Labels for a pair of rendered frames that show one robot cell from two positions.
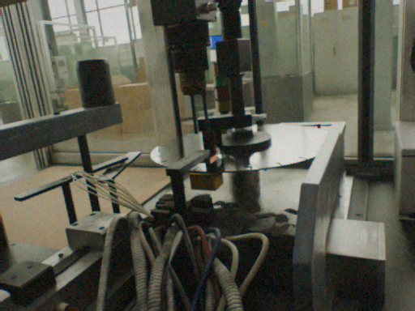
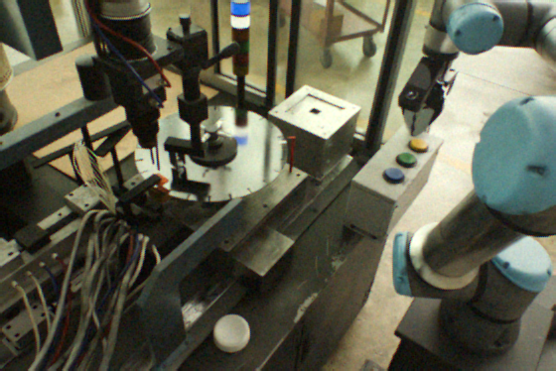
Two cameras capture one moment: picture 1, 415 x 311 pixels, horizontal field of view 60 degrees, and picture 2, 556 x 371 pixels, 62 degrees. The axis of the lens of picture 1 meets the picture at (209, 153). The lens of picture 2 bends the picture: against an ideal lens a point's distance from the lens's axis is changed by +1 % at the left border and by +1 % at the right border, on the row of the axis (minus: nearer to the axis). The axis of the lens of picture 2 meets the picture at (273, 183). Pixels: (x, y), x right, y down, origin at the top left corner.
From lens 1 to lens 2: 0.59 m
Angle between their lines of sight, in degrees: 29
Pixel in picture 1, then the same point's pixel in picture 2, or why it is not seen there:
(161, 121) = not seen: hidden behind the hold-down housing
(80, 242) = (73, 208)
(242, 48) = (197, 107)
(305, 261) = (140, 306)
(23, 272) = (30, 233)
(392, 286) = (280, 284)
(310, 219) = (150, 288)
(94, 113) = (89, 109)
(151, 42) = not seen: outside the picture
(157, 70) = not seen: outside the picture
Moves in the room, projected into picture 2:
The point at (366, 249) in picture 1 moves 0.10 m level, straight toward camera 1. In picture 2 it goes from (259, 263) to (228, 297)
